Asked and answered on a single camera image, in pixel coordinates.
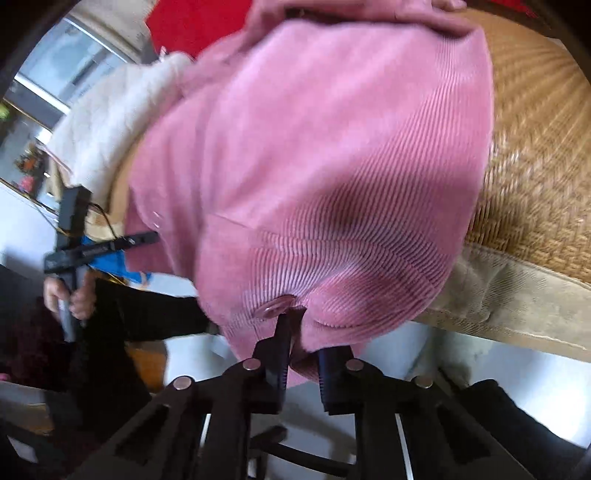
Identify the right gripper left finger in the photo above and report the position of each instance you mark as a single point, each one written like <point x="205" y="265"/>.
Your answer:
<point x="270" y="382"/>

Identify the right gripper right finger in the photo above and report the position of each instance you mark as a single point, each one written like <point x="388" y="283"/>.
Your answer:
<point x="333" y="379"/>

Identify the pink corduroy jacket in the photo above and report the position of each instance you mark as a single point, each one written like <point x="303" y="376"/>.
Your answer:
<point x="327" y="157"/>

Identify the person's left hand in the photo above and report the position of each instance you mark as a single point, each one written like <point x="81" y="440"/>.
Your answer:
<point x="81" y="301"/>

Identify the framed flower picture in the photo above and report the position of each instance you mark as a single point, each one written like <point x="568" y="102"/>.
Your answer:
<point x="25" y="165"/>

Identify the white quilted pillow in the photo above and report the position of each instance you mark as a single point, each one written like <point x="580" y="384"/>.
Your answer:
<point x="90" y="142"/>

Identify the window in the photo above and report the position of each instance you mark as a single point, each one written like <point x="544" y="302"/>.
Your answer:
<point x="63" y="65"/>

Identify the woven bamboo mat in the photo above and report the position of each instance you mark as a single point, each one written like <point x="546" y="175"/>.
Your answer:
<point x="523" y="277"/>

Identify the red blanket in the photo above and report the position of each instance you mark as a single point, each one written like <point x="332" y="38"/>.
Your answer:
<point x="189" y="26"/>

